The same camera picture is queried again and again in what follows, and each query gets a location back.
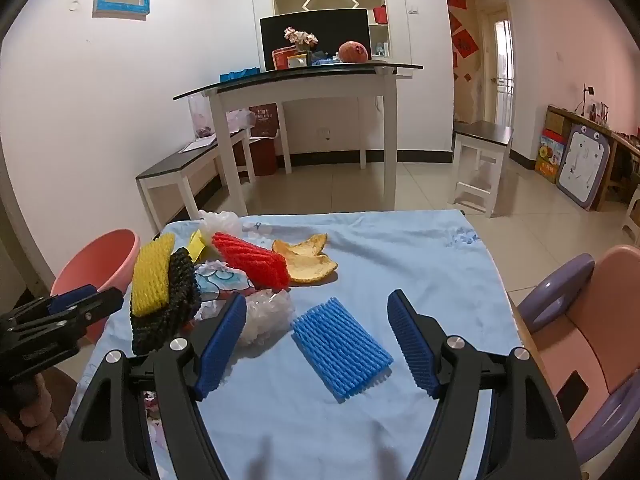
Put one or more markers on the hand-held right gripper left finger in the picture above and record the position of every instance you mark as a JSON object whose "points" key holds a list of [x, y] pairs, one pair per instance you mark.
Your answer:
{"points": [[220, 350]]}

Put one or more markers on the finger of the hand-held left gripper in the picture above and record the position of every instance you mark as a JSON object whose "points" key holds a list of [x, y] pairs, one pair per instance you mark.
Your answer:
{"points": [[70, 299], [102, 305]]}

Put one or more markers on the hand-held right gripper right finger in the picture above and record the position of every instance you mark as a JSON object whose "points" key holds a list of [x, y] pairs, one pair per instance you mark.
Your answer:
{"points": [[412, 345]]}

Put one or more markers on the pink plastic basin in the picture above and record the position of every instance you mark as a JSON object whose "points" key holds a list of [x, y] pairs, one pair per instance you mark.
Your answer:
{"points": [[100, 260]]}

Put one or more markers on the yellow foam fruit net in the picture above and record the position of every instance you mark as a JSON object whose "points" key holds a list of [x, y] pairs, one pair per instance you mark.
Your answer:
{"points": [[152, 275]]}

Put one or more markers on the blue foam fruit net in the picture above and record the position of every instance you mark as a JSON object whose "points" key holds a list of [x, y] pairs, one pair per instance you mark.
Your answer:
{"points": [[340, 350]]}

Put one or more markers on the red foam fruit net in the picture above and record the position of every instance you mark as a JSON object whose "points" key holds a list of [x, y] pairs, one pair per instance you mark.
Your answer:
{"points": [[250, 260]]}

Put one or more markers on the person's left hand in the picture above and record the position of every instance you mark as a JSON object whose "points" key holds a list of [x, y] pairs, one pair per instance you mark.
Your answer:
{"points": [[35, 425]]}

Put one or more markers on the white foam fruit net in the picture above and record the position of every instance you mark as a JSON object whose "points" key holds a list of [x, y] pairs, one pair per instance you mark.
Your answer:
{"points": [[270, 310]]}

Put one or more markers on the colourful printed wrapper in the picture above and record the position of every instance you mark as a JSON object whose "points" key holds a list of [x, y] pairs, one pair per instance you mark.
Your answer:
{"points": [[225, 280]]}

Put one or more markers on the black foam fruit net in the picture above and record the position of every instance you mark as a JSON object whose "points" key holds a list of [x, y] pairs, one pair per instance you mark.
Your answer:
{"points": [[177, 290]]}

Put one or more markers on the light blue tablecloth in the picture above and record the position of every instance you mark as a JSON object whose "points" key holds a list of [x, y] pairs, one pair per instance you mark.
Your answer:
{"points": [[400, 260]]}

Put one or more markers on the yellow wrapper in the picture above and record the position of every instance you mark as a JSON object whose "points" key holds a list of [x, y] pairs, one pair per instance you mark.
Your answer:
{"points": [[196, 247]]}

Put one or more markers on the orange peel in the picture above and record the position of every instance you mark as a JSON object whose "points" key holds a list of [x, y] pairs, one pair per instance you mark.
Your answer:
{"points": [[305, 260]]}

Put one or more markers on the white plastic bag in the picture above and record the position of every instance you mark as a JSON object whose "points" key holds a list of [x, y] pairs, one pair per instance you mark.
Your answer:
{"points": [[222, 222]]}

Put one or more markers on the white bench with dark top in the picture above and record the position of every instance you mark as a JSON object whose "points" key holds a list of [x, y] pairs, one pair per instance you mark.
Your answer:
{"points": [[175, 160]]}

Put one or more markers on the white paper sheet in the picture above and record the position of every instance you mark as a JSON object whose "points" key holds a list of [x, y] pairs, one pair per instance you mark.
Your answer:
{"points": [[197, 145]]}

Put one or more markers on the pink and purple child chair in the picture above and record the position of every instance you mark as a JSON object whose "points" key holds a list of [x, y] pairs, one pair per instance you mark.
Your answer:
{"points": [[600, 335]]}

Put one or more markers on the clear plastic bag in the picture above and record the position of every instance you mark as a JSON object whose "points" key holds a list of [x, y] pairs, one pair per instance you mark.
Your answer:
{"points": [[202, 120]]}

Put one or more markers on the white stool with dark top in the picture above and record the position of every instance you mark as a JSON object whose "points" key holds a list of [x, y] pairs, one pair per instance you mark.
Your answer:
{"points": [[485, 132]]}

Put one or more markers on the colourful cardboard box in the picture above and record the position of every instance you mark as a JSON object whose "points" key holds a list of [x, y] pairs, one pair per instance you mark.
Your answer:
{"points": [[550, 157]]}

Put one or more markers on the purple framed drawing board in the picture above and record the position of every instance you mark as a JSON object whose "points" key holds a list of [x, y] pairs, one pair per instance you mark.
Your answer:
{"points": [[582, 165]]}

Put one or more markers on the flat blue packet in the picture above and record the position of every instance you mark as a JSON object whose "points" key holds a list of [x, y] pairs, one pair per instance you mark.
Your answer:
{"points": [[240, 74]]}

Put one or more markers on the wooden cabinet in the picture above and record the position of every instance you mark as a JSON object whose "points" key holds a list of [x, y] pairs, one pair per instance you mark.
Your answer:
{"points": [[617, 160]]}

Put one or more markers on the white table with glass top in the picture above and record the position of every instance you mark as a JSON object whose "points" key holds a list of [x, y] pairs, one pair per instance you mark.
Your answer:
{"points": [[300, 82]]}

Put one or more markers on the white door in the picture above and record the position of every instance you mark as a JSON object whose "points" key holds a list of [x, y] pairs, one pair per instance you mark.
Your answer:
{"points": [[487, 60]]}

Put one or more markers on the white cup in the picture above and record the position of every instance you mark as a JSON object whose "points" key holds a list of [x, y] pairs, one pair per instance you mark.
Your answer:
{"points": [[297, 62]]}

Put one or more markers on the red box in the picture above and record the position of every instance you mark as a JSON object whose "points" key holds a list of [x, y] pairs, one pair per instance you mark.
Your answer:
{"points": [[282, 57]]}

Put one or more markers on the pink flower bunch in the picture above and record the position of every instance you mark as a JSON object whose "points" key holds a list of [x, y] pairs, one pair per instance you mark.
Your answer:
{"points": [[300, 37]]}

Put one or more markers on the black monitor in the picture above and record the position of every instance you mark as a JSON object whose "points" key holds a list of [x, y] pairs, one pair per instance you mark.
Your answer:
{"points": [[330, 30]]}

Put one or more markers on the red bag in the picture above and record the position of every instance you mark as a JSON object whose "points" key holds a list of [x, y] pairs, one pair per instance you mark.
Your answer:
{"points": [[380, 15]]}

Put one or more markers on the wall socket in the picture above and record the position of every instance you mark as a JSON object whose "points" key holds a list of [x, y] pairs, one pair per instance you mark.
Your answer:
{"points": [[326, 135]]}

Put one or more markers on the red paper wall decoration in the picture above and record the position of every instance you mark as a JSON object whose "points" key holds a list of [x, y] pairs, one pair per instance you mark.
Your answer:
{"points": [[465, 45]]}

